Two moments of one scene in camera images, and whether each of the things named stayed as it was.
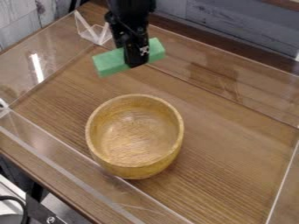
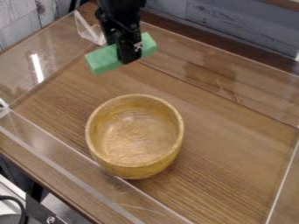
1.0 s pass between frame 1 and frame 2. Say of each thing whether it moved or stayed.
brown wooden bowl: stayed
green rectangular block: moved
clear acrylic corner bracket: stayed
